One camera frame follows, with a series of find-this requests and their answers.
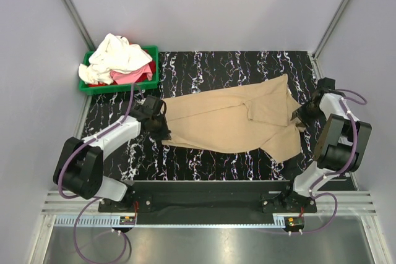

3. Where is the beige t-shirt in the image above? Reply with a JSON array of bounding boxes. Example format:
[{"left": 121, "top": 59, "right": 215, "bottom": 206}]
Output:
[{"left": 162, "top": 74, "right": 302, "bottom": 163}]

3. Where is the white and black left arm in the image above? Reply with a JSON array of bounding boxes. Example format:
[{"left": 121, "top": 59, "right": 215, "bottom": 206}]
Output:
[{"left": 53, "top": 95, "right": 171, "bottom": 212}]

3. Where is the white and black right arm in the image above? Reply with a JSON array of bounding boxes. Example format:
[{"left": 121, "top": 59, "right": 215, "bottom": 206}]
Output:
[{"left": 275, "top": 77, "right": 372, "bottom": 213}]

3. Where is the pink t-shirt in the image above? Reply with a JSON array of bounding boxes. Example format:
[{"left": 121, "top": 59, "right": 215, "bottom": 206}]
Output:
[{"left": 110, "top": 62, "right": 155, "bottom": 85}]

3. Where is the green plastic bin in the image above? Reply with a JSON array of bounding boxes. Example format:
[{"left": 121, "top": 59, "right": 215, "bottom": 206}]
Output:
[{"left": 79, "top": 45, "right": 160, "bottom": 95}]

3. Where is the white t-shirt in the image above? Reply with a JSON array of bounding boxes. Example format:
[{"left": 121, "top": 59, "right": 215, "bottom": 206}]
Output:
[{"left": 77, "top": 32, "right": 153, "bottom": 85}]

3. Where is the aluminium rail frame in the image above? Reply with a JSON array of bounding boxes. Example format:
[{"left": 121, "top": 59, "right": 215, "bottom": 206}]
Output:
[{"left": 29, "top": 191, "right": 395, "bottom": 263}]

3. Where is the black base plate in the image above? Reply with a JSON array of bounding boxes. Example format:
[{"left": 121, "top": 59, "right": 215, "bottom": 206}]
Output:
[{"left": 98, "top": 181, "right": 317, "bottom": 226}]

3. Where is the white slotted cable duct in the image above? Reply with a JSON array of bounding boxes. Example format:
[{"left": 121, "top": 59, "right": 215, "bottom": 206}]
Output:
[{"left": 54, "top": 213, "right": 306, "bottom": 228}]

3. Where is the right aluminium corner post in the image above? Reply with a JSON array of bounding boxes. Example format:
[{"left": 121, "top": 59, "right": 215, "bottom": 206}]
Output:
[{"left": 312, "top": 0, "right": 352, "bottom": 60}]

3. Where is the aluminium corner post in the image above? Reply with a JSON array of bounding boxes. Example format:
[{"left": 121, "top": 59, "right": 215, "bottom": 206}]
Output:
[
  {"left": 312, "top": 0, "right": 352, "bottom": 60},
  {"left": 61, "top": 0, "right": 95, "bottom": 51}
]

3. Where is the left aluminium corner post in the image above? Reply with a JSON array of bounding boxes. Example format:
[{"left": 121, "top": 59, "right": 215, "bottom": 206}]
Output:
[{"left": 61, "top": 0, "right": 95, "bottom": 51}]

